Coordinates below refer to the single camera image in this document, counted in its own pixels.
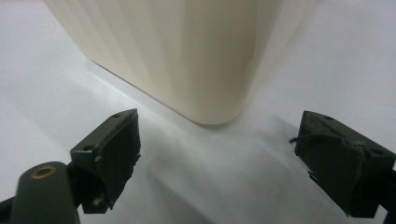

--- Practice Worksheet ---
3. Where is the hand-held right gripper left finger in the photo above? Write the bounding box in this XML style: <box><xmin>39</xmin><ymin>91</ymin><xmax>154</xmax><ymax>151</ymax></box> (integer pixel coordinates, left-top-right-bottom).
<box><xmin>69</xmin><ymin>107</ymin><xmax>142</xmax><ymax>215</ymax></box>

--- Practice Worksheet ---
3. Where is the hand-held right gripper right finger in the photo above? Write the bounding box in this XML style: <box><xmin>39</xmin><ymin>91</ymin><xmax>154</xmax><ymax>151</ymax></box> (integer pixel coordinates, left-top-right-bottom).
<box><xmin>289</xmin><ymin>110</ymin><xmax>396</xmax><ymax>218</ymax></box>

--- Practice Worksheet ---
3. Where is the cream plastic bin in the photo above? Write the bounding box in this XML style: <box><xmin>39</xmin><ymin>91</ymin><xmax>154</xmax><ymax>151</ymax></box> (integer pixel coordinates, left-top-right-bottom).
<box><xmin>43</xmin><ymin>0</ymin><xmax>318</xmax><ymax>126</ymax></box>

